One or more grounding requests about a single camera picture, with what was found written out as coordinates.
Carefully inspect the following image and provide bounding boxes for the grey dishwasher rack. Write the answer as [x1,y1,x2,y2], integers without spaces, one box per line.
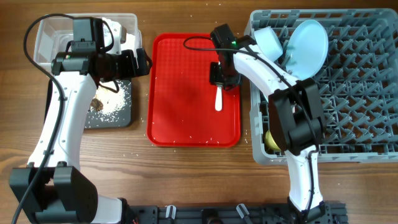
[244,8,397,163]

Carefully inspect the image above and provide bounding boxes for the light blue bowl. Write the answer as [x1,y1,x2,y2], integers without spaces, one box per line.
[254,27,283,62]

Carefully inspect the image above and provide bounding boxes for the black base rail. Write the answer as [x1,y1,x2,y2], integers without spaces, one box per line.
[127,203,348,224]

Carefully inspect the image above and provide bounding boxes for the yellow cup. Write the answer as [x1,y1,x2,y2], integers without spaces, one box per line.
[264,130,280,151]

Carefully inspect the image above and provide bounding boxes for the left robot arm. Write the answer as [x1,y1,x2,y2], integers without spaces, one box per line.
[9,16,152,223]

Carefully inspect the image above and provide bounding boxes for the clear plastic bin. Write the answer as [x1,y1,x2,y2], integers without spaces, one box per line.
[34,13,142,72]

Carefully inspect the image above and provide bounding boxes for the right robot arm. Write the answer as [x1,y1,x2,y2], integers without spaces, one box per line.
[210,20,328,223]

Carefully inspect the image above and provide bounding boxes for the white napkin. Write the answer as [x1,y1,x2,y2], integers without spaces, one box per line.
[102,17,141,55]

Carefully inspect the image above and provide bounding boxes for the red serving tray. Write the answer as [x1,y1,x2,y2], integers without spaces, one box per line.
[147,33,241,147]

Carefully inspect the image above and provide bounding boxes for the light blue plate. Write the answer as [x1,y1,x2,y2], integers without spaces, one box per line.
[285,20,328,80]

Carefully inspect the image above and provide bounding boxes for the white plastic spoon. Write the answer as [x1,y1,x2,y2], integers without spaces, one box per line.
[215,86,223,111]

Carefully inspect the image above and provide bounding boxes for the rice and food scraps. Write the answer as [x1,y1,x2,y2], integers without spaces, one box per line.
[89,80,131,116]

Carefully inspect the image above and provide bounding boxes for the black waste tray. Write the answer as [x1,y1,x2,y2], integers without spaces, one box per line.
[42,72,131,134]

